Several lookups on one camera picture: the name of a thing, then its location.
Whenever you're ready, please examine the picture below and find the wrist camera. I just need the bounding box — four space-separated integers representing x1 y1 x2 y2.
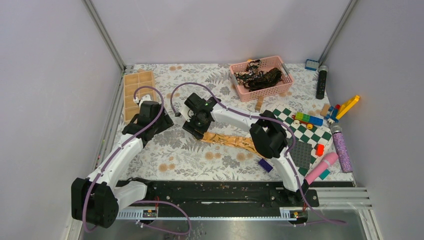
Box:
176 105 191 121
133 94 153 107

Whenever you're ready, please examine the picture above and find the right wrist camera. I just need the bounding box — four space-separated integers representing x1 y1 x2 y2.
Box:
176 105 191 121

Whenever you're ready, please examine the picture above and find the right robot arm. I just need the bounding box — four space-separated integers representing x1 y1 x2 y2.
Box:
181 93 309 206

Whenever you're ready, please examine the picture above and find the colourful lego brick pile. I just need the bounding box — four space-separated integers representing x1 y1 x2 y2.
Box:
291 104 341 130

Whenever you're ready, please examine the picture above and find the blue white lego brick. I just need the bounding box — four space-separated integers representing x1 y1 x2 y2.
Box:
304 59 320 71

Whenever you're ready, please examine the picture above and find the curved wooden block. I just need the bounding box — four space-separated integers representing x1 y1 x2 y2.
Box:
255 96 264 112

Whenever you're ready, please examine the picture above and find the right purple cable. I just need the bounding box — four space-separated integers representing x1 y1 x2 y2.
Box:
169 82 348 227

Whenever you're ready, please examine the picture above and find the teal small block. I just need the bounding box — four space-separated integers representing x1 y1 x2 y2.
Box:
319 169 331 180

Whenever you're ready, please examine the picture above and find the floral table cloth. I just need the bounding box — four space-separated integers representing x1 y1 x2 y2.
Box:
120 63 329 181

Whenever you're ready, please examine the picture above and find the purple glitter tube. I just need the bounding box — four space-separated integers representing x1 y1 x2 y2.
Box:
330 123 353 173

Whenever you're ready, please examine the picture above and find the green white chessboard mat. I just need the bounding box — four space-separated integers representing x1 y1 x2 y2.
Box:
268 104 333 176

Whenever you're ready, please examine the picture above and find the pink marker pen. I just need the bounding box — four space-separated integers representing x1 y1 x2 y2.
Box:
304 152 339 185

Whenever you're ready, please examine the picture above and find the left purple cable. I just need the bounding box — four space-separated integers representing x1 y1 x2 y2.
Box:
81 86 194 235

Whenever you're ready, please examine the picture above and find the black floral tie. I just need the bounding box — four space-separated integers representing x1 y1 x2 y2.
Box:
234 60 283 92

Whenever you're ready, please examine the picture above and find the purple lego brick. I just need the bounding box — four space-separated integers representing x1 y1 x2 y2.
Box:
258 158 274 173

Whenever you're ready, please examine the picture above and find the yellow patterned tie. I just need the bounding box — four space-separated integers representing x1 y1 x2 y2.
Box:
200 132 263 157

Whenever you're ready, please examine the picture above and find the red lego brick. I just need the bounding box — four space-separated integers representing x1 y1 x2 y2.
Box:
315 143 325 157

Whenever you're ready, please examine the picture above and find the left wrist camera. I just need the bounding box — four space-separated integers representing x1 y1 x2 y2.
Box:
133 94 153 107

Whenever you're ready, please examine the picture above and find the wooden compartment tray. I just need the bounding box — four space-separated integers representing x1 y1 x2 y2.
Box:
123 70 157 123

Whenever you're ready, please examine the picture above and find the purple cable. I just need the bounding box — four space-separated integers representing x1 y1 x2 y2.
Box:
169 82 348 227
81 86 194 235

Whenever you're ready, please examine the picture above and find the pink plastic basket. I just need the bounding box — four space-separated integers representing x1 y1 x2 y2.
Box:
229 55 294 102

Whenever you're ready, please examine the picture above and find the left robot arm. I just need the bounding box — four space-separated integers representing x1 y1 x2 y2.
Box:
71 100 174 228

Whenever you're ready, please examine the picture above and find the dark grey lego plate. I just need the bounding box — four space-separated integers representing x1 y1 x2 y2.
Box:
289 139 313 170

